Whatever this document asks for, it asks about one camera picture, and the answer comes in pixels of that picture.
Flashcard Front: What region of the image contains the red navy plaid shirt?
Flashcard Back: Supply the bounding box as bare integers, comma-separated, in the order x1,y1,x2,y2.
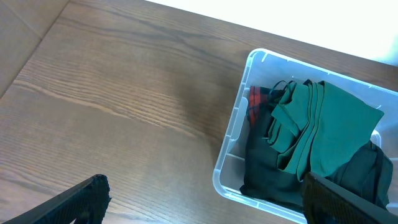
246,86,271,127

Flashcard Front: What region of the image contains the green garment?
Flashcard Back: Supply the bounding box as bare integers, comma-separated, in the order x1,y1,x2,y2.
266,80,384,180

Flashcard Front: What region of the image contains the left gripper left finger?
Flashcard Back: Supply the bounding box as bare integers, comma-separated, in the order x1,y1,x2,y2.
4,174,111,224

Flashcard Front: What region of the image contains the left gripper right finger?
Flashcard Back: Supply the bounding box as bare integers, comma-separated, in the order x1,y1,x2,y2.
302,172,397,224

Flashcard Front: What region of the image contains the large black garment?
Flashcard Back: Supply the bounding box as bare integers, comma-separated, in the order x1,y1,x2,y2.
240,90,393,210

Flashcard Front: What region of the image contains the clear plastic storage bin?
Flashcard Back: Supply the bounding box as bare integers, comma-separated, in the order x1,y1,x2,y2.
213,49,397,223

